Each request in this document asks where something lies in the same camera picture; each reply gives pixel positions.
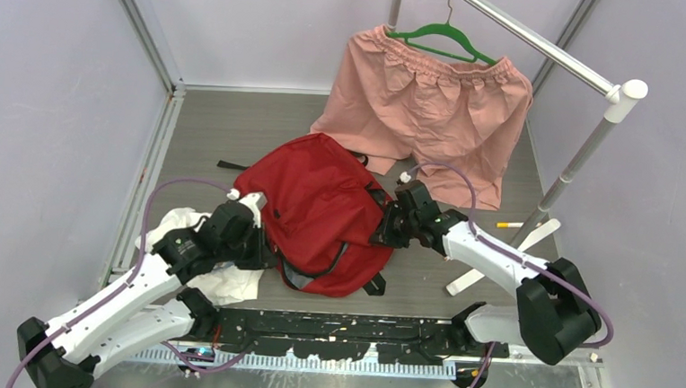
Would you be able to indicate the red backpack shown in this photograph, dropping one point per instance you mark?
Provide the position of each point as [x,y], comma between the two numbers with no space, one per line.
[322,209]

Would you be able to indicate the yellow capped marker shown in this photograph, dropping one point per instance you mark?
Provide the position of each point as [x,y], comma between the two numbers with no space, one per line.
[514,225]

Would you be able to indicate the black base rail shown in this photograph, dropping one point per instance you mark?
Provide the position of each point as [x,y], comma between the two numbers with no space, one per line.
[330,336]

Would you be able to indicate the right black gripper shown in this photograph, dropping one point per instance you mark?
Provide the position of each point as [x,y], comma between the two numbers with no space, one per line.
[384,234]

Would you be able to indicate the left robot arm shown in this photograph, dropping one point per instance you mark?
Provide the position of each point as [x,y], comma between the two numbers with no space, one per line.
[151,303]

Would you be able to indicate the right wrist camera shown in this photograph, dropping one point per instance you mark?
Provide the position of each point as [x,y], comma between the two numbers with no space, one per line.
[406,177]

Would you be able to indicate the white clothes rack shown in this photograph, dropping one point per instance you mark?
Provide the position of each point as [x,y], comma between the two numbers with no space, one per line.
[531,169]

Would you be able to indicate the white crumpled cloth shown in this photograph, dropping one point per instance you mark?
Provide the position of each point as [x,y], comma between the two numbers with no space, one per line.
[226,284]

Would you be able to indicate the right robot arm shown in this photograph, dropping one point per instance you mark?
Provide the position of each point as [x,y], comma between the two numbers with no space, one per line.
[553,313]

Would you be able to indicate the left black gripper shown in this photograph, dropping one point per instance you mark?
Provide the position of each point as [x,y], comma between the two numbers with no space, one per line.
[263,257]

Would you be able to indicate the pink skirt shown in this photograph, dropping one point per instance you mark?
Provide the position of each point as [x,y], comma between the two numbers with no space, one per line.
[462,121]

